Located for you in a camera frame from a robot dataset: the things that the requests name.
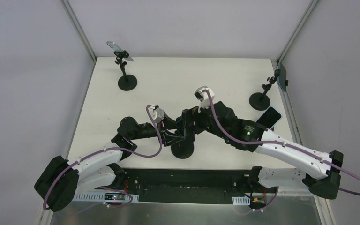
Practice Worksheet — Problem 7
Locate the black phone stand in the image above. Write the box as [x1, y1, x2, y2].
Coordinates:
[114, 50, 138, 91]
[249, 69, 280, 111]
[171, 137, 195, 159]

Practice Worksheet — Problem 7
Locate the silver phone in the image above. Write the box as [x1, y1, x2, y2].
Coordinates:
[106, 41, 134, 62]

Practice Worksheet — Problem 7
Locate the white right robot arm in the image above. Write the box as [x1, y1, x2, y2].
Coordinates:
[175, 101, 344, 200]

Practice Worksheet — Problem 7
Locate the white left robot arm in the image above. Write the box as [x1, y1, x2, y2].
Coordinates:
[34, 114, 184, 212]

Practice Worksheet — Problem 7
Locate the blue-cased phone on table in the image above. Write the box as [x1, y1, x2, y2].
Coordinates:
[256, 106, 283, 129]

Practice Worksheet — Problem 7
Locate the blue phone on stand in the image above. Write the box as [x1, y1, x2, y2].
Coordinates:
[277, 62, 289, 92]

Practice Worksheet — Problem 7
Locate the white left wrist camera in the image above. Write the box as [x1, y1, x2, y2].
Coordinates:
[149, 105, 165, 124]

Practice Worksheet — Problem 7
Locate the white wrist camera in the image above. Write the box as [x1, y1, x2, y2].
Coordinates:
[149, 105, 165, 124]
[195, 85, 211, 113]

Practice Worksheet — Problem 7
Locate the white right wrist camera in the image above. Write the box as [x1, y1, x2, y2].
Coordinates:
[195, 85, 211, 113]

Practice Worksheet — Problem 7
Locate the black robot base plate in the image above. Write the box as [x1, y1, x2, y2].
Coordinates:
[108, 168, 263, 204]

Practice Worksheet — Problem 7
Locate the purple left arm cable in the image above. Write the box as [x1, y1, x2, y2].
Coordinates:
[43, 105, 164, 211]

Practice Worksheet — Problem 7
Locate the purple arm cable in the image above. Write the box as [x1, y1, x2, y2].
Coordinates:
[43, 105, 164, 211]
[202, 89, 360, 213]

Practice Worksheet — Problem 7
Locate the white slotted cable duct left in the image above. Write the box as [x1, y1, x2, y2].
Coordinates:
[73, 191, 139, 203]

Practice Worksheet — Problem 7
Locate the white slotted cable duct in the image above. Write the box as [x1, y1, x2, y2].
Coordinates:
[232, 196, 251, 206]
[73, 191, 139, 203]

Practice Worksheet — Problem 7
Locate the white slotted cable duct right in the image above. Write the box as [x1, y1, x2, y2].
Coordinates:
[232, 196, 251, 206]

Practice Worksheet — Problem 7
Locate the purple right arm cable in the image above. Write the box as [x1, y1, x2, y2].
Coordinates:
[202, 89, 360, 213]

